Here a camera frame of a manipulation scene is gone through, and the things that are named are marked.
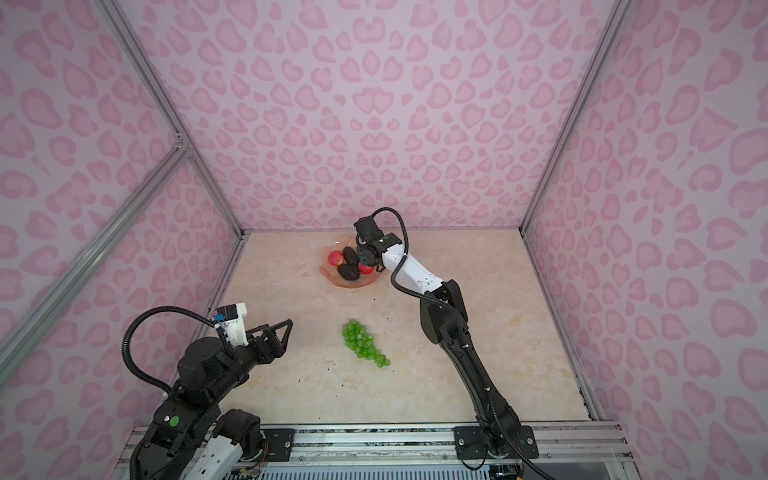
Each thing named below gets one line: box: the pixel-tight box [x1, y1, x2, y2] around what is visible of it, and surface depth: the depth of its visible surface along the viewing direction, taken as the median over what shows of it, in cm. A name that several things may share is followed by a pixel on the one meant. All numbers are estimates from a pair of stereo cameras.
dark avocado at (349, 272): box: [338, 263, 360, 281], surface depth 106 cm
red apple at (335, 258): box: [328, 250, 344, 267], surface depth 107 cm
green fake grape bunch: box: [342, 319, 391, 368], surface depth 88 cm
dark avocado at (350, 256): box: [342, 246, 359, 266], surface depth 108 cm
